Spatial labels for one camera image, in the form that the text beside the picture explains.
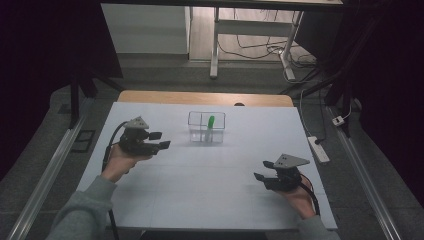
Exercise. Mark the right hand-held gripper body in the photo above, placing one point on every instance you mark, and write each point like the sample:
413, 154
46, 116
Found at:
286, 176

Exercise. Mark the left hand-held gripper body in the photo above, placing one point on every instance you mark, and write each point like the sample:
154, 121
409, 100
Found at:
135, 140

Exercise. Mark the clear plastic pen holder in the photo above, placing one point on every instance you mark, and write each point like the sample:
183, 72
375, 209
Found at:
200, 130

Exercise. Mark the green highlighter pen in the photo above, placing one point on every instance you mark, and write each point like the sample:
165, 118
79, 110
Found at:
210, 125

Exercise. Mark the person's right hand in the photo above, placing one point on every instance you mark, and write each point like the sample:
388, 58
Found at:
300, 200

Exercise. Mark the person's left hand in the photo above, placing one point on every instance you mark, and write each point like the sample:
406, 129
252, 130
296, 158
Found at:
118, 163

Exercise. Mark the white power strip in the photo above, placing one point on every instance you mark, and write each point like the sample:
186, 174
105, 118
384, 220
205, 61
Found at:
319, 150

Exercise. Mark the white board table cover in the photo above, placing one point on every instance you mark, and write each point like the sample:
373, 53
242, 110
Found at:
216, 173

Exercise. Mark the wooden table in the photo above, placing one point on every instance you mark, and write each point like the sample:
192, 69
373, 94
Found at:
200, 97

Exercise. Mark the black metal stand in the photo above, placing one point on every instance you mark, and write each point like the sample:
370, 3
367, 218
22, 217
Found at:
336, 86
75, 100

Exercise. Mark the white cabinet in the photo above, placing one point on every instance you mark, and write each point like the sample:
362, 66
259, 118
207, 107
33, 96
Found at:
146, 28

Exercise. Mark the black curtain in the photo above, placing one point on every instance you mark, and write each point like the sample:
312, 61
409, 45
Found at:
393, 83
33, 66

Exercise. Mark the black floor frame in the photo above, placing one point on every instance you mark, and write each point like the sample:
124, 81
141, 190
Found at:
83, 141

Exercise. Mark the aluminium rail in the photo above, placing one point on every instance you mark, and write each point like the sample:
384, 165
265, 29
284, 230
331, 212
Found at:
363, 173
46, 173

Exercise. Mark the white desk frame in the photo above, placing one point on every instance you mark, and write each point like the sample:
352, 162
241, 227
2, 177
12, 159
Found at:
253, 27

